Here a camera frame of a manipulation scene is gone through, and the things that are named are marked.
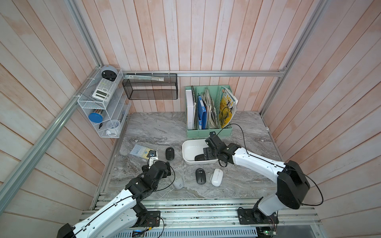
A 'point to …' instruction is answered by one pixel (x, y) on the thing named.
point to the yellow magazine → (227, 105)
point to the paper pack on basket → (161, 79)
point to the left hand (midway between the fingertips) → (160, 165)
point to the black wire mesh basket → (143, 89)
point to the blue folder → (202, 113)
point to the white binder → (190, 110)
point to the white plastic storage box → (192, 147)
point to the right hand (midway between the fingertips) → (211, 149)
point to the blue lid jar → (95, 117)
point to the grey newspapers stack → (212, 119)
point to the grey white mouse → (178, 183)
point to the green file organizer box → (215, 91)
